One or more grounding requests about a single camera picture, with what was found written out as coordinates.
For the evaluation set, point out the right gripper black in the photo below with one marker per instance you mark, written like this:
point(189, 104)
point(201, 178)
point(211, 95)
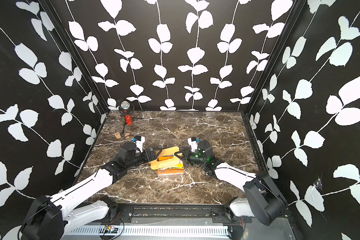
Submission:
point(188, 154)

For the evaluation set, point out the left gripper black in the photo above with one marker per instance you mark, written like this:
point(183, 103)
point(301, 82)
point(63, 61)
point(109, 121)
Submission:
point(147, 158)

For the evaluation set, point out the bamboo tissue box lid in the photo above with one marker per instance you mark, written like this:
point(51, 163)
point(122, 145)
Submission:
point(167, 160)

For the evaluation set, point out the orange tissue paper pack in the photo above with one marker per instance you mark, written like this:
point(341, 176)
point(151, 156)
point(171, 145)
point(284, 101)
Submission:
point(170, 172)

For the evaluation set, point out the clear plastic tissue box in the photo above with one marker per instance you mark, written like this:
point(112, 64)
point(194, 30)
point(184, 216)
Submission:
point(168, 164)

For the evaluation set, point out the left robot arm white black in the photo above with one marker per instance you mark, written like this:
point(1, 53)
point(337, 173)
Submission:
point(50, 218)

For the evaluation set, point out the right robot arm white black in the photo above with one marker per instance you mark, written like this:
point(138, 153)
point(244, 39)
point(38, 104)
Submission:
point(263, 200)

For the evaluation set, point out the wooden number cube right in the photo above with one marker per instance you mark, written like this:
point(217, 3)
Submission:
point(128, 136)

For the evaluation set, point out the white perforated vent strip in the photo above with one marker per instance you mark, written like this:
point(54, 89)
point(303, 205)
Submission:
point(157, 231)

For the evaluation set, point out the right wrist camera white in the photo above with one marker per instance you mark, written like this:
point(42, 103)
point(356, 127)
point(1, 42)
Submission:
point(193, 143)

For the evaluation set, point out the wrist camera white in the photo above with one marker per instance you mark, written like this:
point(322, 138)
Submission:
point(193, 143)
point(139, 141)

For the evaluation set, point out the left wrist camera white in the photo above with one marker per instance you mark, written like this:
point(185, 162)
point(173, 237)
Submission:
point(139, 141)

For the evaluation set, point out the black front mounting rail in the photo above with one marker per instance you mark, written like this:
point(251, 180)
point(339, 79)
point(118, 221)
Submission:
point(216, 213)

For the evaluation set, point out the small circuit board with wires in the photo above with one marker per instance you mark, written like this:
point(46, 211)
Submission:
point(109, 230)

